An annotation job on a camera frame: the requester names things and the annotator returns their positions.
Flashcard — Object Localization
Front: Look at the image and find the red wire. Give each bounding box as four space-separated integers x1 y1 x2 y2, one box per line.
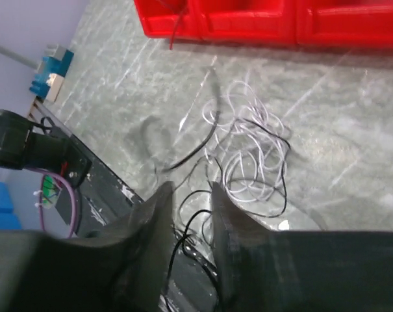
160 0 189 50

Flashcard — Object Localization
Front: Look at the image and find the wire bundle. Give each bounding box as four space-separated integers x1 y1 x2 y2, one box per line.
140 66 293 312

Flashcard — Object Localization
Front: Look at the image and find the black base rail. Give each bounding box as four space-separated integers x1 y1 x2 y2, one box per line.
31 106 219 311

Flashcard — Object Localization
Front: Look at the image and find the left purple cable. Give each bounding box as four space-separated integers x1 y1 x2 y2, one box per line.
36 168 80 240

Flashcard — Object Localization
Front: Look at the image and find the red three-compartment bin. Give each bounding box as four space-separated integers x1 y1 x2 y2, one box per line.
134 0 393 49

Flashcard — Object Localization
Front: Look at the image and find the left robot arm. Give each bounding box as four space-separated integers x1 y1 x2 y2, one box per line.
0 110 69 173

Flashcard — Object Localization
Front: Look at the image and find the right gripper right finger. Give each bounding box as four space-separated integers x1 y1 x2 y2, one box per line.
211 183 277 311

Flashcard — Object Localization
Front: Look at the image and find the blue bin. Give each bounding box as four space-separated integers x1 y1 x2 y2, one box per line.
0 182 22 230

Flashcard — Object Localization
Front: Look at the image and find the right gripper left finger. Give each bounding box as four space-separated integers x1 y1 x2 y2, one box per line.
75 181 174 311

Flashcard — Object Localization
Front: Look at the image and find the blue white block stack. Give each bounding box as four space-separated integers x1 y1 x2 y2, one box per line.
29 44 74 102

